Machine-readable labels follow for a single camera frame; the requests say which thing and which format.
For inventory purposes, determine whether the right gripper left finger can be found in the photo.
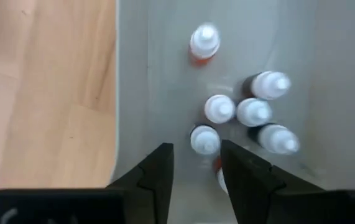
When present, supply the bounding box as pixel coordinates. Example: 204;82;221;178
106;142;175;224

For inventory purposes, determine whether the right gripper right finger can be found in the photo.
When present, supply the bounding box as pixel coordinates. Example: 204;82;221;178
219;139;323;224

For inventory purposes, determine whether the orange food colouring bottle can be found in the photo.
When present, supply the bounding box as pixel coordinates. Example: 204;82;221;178
213;157;229;195
188;22;221;68

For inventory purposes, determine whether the blue food colouring bottle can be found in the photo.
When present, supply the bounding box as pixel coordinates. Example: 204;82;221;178
247;123;301;156

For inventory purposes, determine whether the food colouring bottle white label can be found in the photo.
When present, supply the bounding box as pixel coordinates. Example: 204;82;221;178
236;98;273;128

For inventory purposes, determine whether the yellow food colouring bottle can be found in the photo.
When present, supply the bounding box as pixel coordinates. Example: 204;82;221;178
203;94;236;124

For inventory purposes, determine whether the dark brown food colouring bottle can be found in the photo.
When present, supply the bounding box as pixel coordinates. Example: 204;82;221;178
242;70;292;101

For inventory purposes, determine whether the white plastic storage bin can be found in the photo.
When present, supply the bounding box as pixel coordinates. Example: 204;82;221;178
111;0;355;224

